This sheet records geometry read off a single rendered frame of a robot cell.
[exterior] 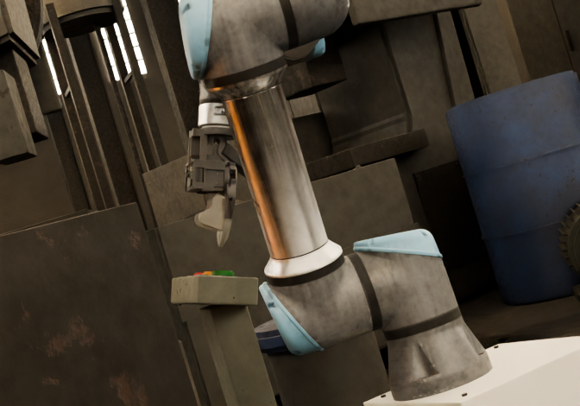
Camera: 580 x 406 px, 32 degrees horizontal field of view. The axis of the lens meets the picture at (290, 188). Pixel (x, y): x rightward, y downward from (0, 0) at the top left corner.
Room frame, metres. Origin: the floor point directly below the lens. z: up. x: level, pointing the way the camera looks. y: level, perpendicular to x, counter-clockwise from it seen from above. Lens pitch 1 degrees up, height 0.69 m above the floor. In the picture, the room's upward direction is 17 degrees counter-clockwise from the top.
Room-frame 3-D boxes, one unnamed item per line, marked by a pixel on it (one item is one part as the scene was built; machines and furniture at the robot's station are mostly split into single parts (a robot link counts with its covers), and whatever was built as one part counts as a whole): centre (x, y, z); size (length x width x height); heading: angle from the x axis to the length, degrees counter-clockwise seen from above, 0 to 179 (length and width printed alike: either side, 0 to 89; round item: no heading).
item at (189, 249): (3.73, 0.24, 0.39); 1.03 x 0.83 x 0.77; 124
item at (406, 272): (1.47, -0.12, 0.54); 0.13 x 0.12 x 0.14; 96
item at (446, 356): (1.46, -0.13, 0.43); 0.15 x 0.15 x 0.10
